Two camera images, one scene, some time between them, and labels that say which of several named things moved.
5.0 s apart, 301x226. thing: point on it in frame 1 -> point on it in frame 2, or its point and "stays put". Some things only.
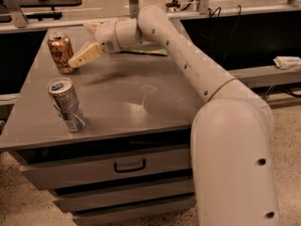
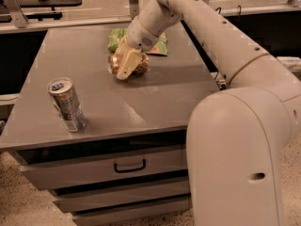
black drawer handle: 130,169 stays put
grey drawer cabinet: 134,158 stays put
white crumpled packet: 286,62 stays put
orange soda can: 61,50 -> 113,62
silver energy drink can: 64,96 stays put
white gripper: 105,36 -> 140,36
